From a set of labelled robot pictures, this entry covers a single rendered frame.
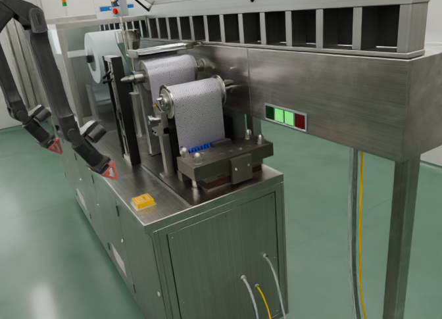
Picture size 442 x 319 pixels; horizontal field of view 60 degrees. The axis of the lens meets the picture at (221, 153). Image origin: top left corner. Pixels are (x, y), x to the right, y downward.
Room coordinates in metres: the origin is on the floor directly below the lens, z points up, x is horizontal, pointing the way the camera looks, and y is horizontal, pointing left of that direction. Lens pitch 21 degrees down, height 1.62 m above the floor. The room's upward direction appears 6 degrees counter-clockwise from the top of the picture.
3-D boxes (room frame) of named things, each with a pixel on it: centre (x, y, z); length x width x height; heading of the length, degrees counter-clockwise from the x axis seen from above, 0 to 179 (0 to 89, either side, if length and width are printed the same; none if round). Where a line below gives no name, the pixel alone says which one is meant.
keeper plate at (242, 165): (1.48, -0.08, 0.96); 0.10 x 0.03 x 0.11; 119
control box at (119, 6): (2.12, 0.45, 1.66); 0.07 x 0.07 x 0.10; 56
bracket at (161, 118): (1.64, 0.26, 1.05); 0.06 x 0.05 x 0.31; 119
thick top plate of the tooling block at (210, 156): (1.55, -0.02, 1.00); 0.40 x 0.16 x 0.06; 119
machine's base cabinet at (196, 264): (2.47, 0.63, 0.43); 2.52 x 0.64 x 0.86; 29
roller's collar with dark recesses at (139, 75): (1.84, 0.35, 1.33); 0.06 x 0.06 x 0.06; 29
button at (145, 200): (1.37, 0.33, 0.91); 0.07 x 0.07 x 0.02; 29
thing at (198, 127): (1.63, 0.08, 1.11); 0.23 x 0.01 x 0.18; 119
